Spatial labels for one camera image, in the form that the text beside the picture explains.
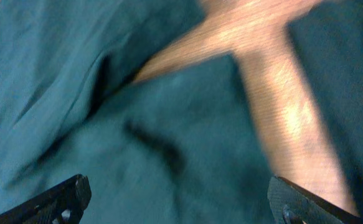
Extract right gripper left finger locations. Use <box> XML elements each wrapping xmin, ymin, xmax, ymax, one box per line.
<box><xmin>0</xmin><ymin>174</ymin><xmax>92</xmax><ymax>224</ymax></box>

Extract black shorts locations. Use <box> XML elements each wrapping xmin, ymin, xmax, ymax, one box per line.
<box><xmin>0</xmin><ymin>0</ymin><xmax>363</xmax><ymax>224</ymax></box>

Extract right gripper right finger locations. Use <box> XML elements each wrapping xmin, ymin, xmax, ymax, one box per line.
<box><xmin>267</xmin><ymin>176</ymin><xmax>363</xmax><ymax>224</ymax></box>

